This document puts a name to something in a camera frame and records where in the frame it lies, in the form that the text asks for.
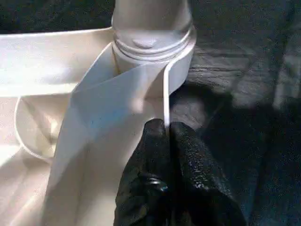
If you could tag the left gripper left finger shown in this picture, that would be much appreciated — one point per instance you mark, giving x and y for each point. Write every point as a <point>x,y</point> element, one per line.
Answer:
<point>145,188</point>

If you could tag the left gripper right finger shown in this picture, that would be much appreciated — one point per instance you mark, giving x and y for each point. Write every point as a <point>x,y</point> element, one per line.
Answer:
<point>200,188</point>

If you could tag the white plastic table top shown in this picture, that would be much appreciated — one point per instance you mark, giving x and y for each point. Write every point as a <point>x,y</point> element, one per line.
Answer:
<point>47,58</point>

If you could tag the white plastic table leg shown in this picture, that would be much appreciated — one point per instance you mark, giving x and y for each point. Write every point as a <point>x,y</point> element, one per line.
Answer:
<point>150,18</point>

